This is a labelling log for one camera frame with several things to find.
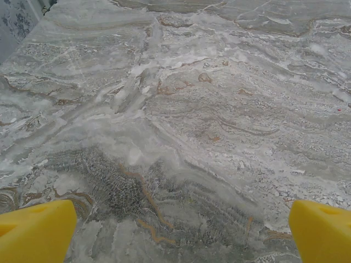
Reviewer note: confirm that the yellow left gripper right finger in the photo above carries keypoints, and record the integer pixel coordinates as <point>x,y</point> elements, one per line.
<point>323,235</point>

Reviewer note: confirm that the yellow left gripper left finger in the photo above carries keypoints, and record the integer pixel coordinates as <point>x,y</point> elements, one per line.
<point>35,233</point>

